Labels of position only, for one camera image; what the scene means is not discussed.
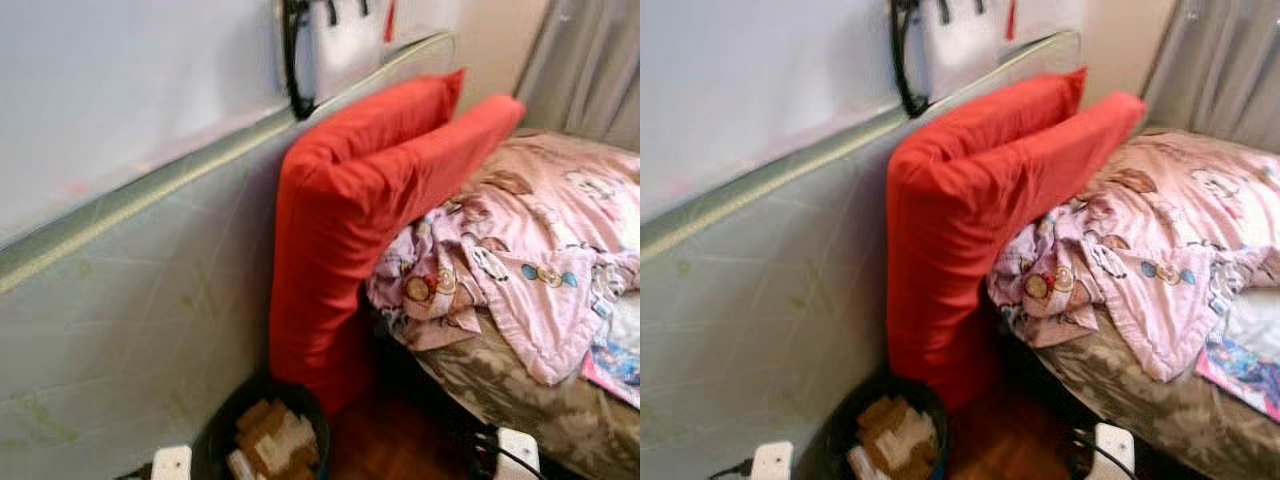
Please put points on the bed with grey floral sheet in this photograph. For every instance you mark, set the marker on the bed with grey floral sheet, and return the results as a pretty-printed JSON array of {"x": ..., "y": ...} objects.
[
  {"x": 520, "y": 400},
  {"x": 1130, "y": 410}
]

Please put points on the pink cover comic book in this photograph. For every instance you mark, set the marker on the pink cover comic book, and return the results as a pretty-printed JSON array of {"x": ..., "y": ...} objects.
[
  {"x": 1245, "y": 375},
  {"x": 615, "y": 365}
]

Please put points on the brown cardboard scraps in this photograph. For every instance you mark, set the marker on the brown cardboard scraps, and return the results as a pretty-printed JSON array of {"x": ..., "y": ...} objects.
[
  {"x": 890, "y": 425},
  {"x": 270, "y": 430}
]

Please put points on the pink cartoon print blanket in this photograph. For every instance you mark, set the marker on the pink cartoon print blanket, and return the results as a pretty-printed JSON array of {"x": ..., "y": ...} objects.
[
  {"x": 530, "y": 230},
  {"x": 1160, "y": 230}
]

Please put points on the black waste basket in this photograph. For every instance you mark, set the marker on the black waste basket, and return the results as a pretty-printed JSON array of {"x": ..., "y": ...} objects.
[
  {"x": 840, "y": 440},
  {"x": 222, "y": 440}
]

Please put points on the red cushion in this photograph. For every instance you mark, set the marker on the red cushion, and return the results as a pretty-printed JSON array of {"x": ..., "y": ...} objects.
[
  {"x": 400, "y": 110},
  {"x": 1020, "y": 108},
  {"x": 960, "y": 250},
  {"x": 340, "y": 250}
]

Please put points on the grey curtain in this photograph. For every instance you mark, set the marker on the grey curtain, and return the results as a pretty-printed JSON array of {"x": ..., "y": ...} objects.
[
  {"x": 590, "y": 60},
  {"x": 1220, "y": 70}
]

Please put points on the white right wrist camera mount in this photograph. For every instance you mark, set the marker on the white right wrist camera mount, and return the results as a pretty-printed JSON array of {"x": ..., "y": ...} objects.
[
  {"x": 1115, "y": 455},
  {"x": 518, "y": 458}
]

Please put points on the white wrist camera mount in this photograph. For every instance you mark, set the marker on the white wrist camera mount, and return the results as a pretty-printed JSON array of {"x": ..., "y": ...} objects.
[
  {"x": 172, "y": 465},
  {"x": 1115, "y": 455},
  {"x": 518, "y": 458},
  {"x": 772, "y": 463}
]

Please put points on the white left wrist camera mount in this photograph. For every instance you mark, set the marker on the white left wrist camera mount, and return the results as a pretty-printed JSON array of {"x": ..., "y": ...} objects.
[
  {"x": 172, "y": 465},
  {"x": 772, "y": 463}
]

